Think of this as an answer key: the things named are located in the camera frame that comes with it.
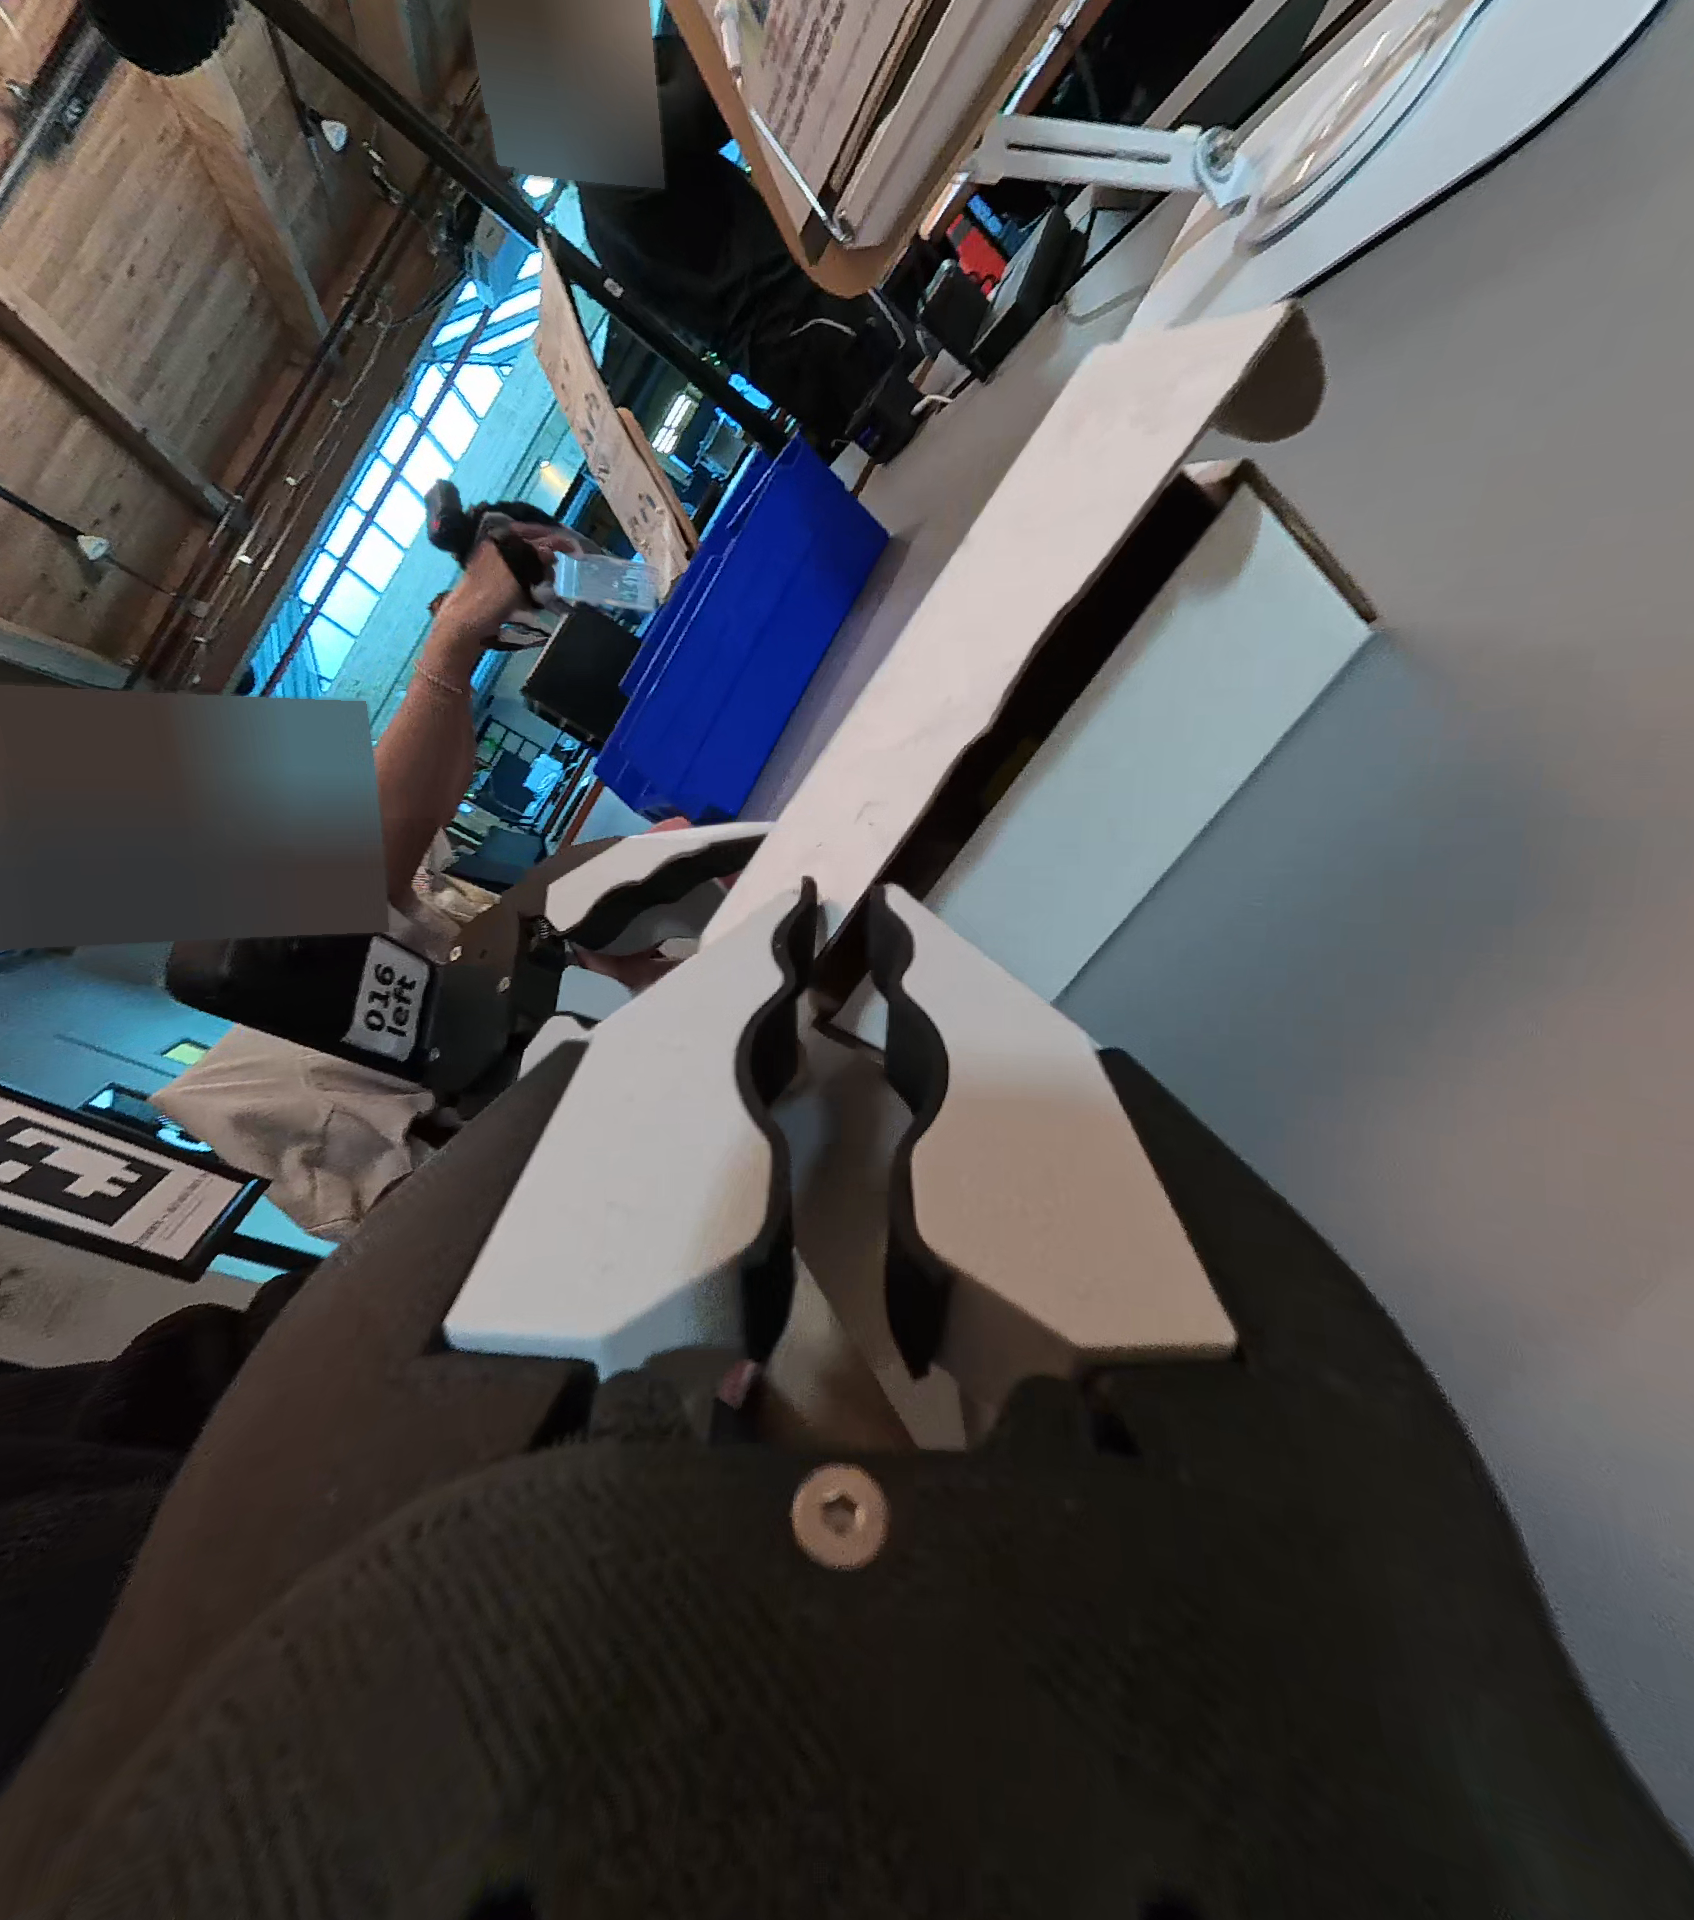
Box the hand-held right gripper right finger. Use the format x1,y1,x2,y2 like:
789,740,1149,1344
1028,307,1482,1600
857,882,1240,1379

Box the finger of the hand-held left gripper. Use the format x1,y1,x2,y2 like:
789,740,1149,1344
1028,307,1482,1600
553,919,710,1037
543,817,777,946

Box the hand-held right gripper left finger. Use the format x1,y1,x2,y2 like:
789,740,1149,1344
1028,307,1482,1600
445,877,821,1379

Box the white cardboard box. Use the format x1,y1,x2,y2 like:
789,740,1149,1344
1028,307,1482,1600
696,299,1384,1447

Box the grey desk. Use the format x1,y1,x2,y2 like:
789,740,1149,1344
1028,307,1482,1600
848,0,1694,1920

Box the person's beige trousers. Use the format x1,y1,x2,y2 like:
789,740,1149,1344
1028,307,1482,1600
155,1026,491,1243

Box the black monitor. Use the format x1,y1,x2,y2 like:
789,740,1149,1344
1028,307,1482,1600
522,604,645,740

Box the blue plastic bin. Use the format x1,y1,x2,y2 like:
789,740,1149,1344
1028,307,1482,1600
593,435,891,826

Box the clear plastic container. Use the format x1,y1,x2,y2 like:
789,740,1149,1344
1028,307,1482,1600
548,546,664,613

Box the framed marker sign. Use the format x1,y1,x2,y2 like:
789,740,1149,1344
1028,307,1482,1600
0,1073,272,1288

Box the hanging cardboard sign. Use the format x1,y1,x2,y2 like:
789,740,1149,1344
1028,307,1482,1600
533,236,699,561

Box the person's black sweater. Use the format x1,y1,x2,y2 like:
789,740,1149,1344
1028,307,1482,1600
0,1274,339,1920

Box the black metal pole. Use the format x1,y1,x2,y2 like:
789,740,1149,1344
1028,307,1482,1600
246,0,798,449

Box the wooden board with papers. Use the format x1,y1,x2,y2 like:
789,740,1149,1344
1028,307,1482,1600
669,0,1113,299

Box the black round lamp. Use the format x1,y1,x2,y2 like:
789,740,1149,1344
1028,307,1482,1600
88,0,237,74

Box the round stand foot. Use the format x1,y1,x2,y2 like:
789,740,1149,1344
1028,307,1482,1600
1245,0,1482,250

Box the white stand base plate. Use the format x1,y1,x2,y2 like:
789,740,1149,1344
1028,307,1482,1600
1134,0,1668,350

